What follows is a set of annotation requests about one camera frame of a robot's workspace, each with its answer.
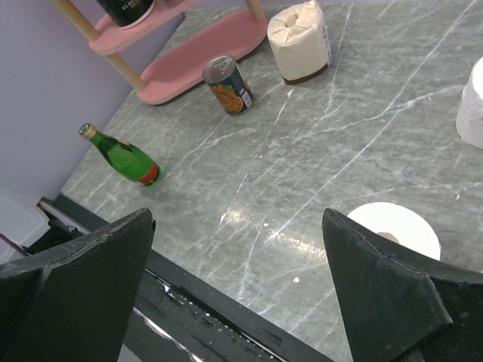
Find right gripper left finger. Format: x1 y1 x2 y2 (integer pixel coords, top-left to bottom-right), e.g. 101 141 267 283
1 208 155 361

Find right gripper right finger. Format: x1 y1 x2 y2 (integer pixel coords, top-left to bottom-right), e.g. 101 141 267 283
321 209 482 361

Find black paper roll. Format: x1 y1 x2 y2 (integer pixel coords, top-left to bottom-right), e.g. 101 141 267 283
97 0 155 29

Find white paper roll front right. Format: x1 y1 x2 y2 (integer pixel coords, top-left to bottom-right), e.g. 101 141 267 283
348 202 441 261

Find white paper roll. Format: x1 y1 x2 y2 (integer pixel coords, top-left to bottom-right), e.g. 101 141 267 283
348 202 441 261
455 58 483 149

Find green glass bottle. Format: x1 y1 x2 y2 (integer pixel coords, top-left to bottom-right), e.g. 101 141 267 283
79 123 164 186

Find white paper roll back right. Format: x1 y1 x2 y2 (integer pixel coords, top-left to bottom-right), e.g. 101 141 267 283
455 58 483 149

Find food tin can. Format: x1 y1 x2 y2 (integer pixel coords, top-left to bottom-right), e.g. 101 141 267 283
202 55 254 115

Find beige wrapped paper roll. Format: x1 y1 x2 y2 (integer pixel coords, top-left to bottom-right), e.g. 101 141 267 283
267 1 332 84

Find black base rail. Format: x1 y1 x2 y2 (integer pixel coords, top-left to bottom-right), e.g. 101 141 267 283
37 194 333 362

